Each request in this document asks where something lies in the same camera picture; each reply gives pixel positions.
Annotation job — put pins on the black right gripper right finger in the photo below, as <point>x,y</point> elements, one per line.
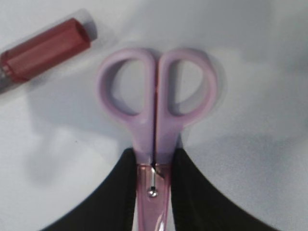
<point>198,206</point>

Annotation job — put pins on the pink handled scissors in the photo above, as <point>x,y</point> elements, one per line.
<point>155,130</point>

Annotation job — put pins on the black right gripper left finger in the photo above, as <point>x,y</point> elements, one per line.
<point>110,207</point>

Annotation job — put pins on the red glitter pen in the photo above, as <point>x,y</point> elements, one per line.
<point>43,51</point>

